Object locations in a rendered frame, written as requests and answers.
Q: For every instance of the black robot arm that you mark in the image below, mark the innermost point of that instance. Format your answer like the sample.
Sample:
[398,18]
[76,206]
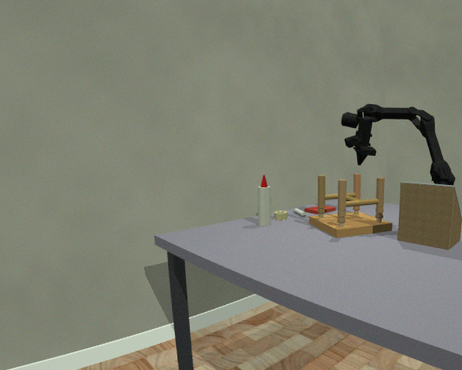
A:
[440,170]

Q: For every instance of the tan wooden stool seat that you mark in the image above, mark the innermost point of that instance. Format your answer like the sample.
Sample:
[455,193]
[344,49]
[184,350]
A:
[356,224]

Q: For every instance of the white bottle with red cone cap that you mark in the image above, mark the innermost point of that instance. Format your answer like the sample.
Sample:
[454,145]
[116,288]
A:
[264,204]

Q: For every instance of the tan wooden stool leg frame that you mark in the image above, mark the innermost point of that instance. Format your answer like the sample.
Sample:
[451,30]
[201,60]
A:
[352,199]

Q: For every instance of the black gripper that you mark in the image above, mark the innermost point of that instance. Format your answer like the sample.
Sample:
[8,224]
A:
[365,148]

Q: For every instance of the red flat rectangular block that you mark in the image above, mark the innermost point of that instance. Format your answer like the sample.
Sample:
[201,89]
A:
[314,210]

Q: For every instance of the beige ring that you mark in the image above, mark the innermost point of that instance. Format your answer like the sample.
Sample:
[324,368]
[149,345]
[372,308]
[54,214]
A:
[280,215]

